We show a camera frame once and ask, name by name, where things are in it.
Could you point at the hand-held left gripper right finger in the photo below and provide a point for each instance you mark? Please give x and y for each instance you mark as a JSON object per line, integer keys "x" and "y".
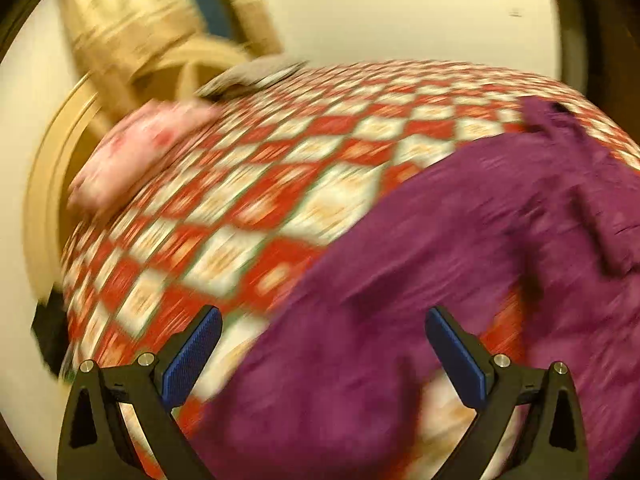
{"x": 457, "y": 355}

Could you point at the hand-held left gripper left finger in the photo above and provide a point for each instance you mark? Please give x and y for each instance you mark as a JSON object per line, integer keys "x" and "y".
{"x": 192, "y": 355}

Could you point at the purple puffer jacket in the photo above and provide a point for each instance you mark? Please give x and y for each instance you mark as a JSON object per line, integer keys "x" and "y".
{"x": 400, "y": 280}

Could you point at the dark object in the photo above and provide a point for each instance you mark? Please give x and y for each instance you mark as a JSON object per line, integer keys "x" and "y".
{"x": 49, "y": 332}

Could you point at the red checkered printed bed sheet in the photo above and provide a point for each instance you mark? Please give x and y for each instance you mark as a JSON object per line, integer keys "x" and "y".
{"x": 280, "y": 170}

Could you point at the pink floral pillow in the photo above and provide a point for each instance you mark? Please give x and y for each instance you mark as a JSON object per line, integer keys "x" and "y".
{"x": 135, "y": 152}

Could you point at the cream wooden headboard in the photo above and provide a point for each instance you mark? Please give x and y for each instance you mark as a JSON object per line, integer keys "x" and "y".
{"x": 75, "y": 125}

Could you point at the grey knitted pillow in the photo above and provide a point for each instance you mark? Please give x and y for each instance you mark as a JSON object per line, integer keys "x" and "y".
{"x": 245, "y": 77}

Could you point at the narrow beige patterned curtain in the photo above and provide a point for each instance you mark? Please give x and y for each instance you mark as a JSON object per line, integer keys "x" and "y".
{"x": 257, "y": 20}

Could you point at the wide beige patterned curtain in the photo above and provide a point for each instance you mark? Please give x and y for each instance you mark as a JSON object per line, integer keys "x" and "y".
{"x": 125, "y": 15}

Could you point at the blue window pane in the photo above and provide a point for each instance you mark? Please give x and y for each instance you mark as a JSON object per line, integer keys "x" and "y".
{"x": 216, "y": 5}

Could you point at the dark door frame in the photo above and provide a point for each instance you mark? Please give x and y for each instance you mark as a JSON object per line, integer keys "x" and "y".
{"x": 600, "y": 30}

